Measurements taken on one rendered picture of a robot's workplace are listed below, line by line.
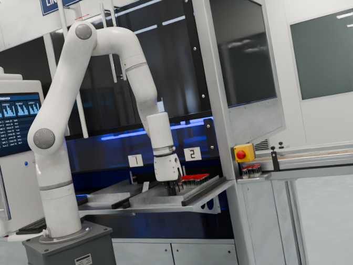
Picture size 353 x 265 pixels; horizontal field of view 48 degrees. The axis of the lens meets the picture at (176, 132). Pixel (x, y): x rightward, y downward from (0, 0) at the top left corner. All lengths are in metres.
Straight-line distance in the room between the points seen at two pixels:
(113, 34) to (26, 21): 1.10
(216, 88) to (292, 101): 4.67
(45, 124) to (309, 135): 5.37
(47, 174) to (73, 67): 0.39
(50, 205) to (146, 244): 0.84
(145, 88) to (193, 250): 0.91
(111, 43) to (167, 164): 0.50
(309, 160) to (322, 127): 4.56
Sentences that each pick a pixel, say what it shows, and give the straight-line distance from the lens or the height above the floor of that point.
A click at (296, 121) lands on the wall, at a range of 6.45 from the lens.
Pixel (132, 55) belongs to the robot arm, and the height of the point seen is 1.47.
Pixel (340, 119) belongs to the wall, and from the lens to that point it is 6.34.
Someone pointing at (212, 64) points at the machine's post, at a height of 1.41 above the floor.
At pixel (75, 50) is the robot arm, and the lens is 1.45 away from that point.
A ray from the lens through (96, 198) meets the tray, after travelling 1.94.
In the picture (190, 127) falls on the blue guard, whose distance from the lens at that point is 1.88.
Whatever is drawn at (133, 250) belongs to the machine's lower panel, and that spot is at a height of 0.53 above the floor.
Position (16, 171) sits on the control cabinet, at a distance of 2.15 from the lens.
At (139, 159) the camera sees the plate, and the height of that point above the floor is 1.02.
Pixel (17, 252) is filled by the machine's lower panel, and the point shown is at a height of 0.50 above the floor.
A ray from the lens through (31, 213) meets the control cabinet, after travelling 2.21.
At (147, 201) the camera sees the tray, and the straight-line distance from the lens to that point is 1.62.
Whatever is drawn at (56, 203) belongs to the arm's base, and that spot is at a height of 0.99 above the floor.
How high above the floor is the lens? 1.23
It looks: 3 degrees down
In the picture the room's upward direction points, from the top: 10 degrees counter-clockwise
